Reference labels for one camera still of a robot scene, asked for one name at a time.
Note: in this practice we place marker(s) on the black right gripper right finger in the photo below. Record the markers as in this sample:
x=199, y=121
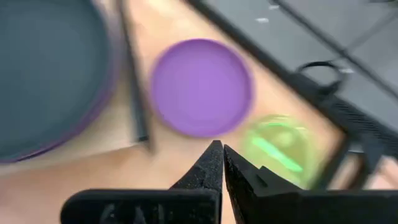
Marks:
x=280, y=205

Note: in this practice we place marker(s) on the green translucent plate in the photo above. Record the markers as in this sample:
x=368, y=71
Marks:
x=280, y=146

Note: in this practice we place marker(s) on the wooden shelf with black legs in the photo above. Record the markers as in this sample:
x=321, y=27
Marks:
x=118, y=130

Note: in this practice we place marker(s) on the large purple plate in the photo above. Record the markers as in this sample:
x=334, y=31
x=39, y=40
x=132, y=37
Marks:
x=79, y=132

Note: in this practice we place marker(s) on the small purple plate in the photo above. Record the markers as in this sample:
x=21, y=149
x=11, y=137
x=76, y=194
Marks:
x=202, y=87

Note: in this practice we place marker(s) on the dark teal plate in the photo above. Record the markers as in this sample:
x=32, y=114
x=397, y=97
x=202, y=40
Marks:
x=46, y=68

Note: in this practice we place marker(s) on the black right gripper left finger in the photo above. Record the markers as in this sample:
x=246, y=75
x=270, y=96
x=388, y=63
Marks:
x=186, y=205

